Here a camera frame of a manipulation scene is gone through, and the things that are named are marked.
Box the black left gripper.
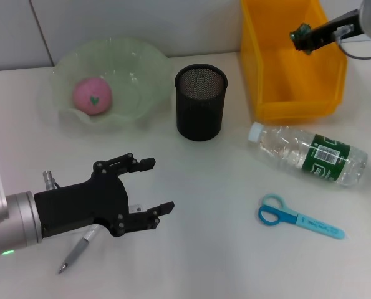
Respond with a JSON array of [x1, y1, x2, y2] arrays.
[[34, 152, 176, 240]]

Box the pink peach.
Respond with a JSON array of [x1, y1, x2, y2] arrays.
[[72, 77, 113, 116]]

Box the right gripper cable with plug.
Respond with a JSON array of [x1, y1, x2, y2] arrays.
[[334, 24, 371, 60]]

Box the black mesh pen holder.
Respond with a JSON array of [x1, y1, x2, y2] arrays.
[[174, 63, 229, 141]]

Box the yellow plastic bin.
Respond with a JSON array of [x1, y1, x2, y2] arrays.
[[240, 0, 349, 123]]

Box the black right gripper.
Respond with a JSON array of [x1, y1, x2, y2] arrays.
[[295, 9, 363, 53]]

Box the grey mechanical pen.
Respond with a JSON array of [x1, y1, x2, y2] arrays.
[[57, 227, 100, 275]]

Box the green plastic wrapper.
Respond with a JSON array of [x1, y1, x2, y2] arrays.
[[289, 22, 314, 56]]

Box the clear plastic water bottle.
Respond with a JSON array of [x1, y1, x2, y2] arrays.
[[247, 121, 369, 187]]

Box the blue scissors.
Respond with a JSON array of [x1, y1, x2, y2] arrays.
[[258, 193, 347, 241]]

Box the green glass fruit plate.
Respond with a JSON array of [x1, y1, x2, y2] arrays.
[[50, 37, 173, 134]]

